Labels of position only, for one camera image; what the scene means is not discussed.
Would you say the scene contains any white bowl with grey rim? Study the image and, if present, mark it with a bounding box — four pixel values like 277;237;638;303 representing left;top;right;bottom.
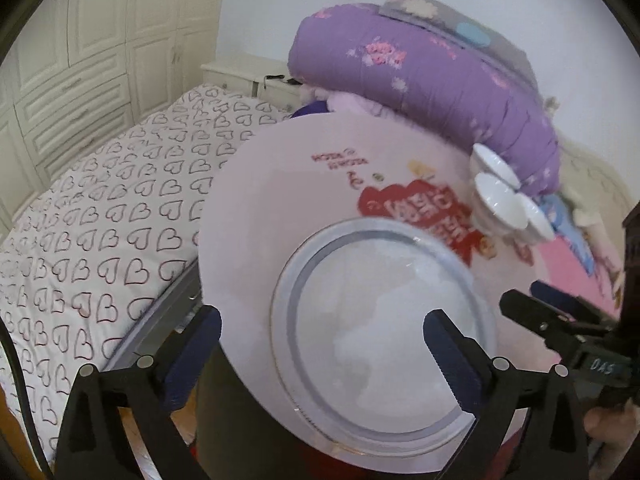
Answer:
470;143;521;186
472;173;531;235
515;195;557;243

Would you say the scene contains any cream bed headboard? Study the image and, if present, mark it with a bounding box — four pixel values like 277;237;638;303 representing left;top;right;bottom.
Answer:
542;95;640;221

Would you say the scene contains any cream panelled wardrobe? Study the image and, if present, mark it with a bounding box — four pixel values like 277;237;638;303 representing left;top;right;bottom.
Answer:
0;0;228;241

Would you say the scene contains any round pink printed table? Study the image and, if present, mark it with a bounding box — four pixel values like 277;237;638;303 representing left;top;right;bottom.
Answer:
196;110;626;476

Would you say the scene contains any light pink fluffy blanket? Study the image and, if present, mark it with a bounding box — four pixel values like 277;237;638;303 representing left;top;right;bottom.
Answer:
300;85;401;121

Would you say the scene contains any grey floral pillow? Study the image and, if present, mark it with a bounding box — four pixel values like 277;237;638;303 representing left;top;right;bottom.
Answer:
378;0;538;91

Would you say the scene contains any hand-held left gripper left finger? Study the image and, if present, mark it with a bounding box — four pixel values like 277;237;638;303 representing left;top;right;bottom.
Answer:
54;305;223;480

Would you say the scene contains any purple floral quilt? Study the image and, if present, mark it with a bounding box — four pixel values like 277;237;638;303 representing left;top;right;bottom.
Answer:
287;2;561;198

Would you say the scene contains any bed with heart-print sheet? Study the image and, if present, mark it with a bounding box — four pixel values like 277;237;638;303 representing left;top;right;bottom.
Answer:
0;84;296;466

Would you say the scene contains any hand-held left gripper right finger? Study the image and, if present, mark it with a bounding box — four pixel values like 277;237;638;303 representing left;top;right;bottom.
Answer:
422;309;591;480

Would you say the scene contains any black cable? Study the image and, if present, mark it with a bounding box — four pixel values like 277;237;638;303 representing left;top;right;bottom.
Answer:
0;320;53;476

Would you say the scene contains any cream nightstand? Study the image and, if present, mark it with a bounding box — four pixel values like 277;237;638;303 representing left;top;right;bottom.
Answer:
201;56;301;111

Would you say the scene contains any cream plush toy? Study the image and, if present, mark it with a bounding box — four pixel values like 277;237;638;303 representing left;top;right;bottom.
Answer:
572;200;626;281

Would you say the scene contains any blue printed pillow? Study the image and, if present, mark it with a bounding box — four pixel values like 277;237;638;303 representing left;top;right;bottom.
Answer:
542;195;596;276

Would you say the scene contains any person's right hand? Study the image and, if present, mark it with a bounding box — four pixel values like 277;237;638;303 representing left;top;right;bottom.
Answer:
585;404;640;461

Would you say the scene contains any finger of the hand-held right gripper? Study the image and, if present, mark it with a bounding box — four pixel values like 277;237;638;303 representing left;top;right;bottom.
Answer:
500;289;576;357
530;281;621;322

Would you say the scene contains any dark purple cloth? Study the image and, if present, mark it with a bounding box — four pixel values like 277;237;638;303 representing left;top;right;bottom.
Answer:
290;100;331;118

